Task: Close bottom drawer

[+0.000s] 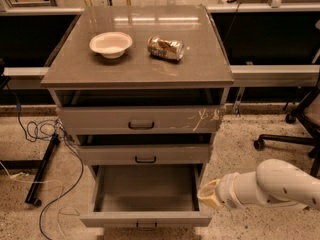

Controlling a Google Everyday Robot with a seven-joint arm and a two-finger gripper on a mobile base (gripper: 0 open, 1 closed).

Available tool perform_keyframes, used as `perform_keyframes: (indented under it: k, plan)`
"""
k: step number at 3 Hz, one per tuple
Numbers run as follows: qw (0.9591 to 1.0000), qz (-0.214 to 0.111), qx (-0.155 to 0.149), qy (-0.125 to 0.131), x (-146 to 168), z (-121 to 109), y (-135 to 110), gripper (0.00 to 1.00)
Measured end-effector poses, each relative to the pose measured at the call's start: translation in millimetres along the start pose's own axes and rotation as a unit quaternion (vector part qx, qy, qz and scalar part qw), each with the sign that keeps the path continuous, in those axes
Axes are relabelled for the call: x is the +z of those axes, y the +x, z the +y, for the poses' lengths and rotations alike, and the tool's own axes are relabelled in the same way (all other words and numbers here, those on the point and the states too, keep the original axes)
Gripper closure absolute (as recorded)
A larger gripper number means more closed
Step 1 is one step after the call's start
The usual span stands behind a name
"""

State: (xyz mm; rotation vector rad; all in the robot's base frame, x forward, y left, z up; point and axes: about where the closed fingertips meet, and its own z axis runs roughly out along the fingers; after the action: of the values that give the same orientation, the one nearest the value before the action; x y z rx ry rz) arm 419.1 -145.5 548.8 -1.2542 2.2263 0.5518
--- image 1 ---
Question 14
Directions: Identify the grey bottom drawer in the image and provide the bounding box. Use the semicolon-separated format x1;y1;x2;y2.
80;164;211;230

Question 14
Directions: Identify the grey drawer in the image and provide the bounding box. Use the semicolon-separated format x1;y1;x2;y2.
77;144;211;165
80;164;211;230
57;106;225;135

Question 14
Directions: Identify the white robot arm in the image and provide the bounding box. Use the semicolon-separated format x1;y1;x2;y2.
197;159;320;210

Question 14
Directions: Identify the grey middle drawer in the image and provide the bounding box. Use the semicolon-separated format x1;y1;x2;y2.
77;144;211;165

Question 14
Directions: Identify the grey drawer cabinet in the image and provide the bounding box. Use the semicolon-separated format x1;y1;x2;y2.
40;4;235;185

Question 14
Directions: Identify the grey top drawer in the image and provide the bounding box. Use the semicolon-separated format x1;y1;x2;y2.
57;106;225;135

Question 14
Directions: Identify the black office chair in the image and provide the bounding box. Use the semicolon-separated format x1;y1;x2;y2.
253;77;320;177

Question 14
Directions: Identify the black wheeled table leg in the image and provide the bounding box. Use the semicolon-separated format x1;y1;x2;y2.
25;134;60;207

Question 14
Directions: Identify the white paper bowl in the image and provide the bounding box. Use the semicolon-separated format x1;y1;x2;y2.
89;32;133;59

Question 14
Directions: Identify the white cable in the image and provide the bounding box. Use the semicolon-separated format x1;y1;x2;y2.
0;160;81;240

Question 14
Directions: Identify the blue cable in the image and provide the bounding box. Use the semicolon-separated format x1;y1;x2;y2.
14;102;85;240

